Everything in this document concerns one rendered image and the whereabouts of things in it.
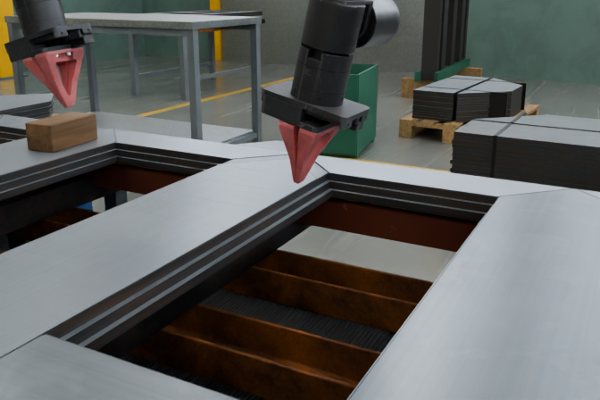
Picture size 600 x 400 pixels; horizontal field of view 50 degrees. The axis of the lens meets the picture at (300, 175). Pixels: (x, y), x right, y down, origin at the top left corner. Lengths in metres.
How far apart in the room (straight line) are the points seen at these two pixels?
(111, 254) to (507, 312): 0.42
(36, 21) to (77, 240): 0.29
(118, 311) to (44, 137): 0.63
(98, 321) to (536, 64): 8.29
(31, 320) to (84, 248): 0.17
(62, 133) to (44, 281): 0.57
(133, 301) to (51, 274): 0.10
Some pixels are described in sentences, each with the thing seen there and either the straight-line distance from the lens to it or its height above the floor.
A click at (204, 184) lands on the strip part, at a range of 0.98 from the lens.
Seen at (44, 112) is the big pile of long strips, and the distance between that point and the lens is 1.78.
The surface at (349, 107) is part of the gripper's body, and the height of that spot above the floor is 1.01.
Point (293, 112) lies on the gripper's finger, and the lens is 0.67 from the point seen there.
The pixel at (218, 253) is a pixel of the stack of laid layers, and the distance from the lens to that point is 0.77.
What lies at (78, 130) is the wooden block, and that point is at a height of 0.88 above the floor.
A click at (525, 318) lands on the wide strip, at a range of 0.62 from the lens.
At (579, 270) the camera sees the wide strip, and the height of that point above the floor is 0.85.
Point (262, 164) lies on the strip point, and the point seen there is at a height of 0.85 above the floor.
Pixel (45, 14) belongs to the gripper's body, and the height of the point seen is 1.10.
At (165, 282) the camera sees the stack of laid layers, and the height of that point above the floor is 0.84.
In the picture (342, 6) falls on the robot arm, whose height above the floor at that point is 1.11.
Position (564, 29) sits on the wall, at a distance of 8.68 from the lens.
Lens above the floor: 1.13
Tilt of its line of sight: 16 degrees down
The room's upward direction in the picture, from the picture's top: straight up
